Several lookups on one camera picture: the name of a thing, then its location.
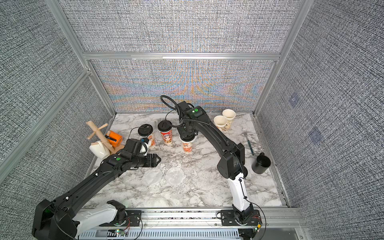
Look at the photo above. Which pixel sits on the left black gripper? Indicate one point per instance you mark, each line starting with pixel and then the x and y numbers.
pixel 151 160

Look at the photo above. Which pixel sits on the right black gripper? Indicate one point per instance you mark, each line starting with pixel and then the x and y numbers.
pixel 186 133

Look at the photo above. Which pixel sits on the black cup lid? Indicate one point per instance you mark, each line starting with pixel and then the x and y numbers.
pixel 145 130
pixel 164 126
pixel 188 139

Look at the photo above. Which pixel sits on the yellow patterned paper cup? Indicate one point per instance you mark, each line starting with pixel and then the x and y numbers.
pixel 152 141

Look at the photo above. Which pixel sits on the red patterned paper cup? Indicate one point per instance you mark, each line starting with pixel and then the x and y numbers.
pixel 167 137

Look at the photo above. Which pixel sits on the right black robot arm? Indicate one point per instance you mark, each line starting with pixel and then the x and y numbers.
pixel 194 120

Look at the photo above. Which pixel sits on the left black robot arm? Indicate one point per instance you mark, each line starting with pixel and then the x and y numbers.
pixel 54 220

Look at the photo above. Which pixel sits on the translucent leak-proof paper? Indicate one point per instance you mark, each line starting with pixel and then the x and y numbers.
pixel 175 176
pixel 152 177

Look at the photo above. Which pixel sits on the red flower paper cup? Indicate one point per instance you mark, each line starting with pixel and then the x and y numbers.
pixel 220 122

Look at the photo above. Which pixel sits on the wooden mug tree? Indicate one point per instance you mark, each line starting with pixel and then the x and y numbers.
pixel 97 131

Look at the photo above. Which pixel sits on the orange mug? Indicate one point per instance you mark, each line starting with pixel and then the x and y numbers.
pixel 114 139

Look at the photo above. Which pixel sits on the white mug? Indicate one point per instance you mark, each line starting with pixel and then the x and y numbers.
pixel 99 150

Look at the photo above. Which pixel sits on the black mug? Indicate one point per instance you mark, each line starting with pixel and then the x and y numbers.
pixel 261 164

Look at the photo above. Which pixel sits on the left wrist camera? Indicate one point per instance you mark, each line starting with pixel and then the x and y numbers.
pixel 137 147

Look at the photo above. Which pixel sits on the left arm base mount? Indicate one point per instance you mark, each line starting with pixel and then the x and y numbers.
pixel 123 217

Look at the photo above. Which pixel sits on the green handled fork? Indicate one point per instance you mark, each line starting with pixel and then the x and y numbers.
pixel 245 133

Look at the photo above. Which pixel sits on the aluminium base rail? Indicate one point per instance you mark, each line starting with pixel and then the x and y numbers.
pixel 269 223

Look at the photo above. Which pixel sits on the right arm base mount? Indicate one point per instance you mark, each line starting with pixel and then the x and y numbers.
pixel 246 218

